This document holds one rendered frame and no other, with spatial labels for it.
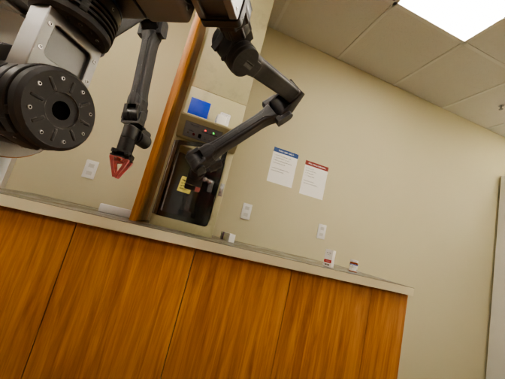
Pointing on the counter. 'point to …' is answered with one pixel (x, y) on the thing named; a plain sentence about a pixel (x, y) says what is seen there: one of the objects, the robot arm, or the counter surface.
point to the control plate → (201, 132)
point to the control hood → (201, 125)
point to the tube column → (204, 68)
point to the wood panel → (168, 122)
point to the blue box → (199, 107)
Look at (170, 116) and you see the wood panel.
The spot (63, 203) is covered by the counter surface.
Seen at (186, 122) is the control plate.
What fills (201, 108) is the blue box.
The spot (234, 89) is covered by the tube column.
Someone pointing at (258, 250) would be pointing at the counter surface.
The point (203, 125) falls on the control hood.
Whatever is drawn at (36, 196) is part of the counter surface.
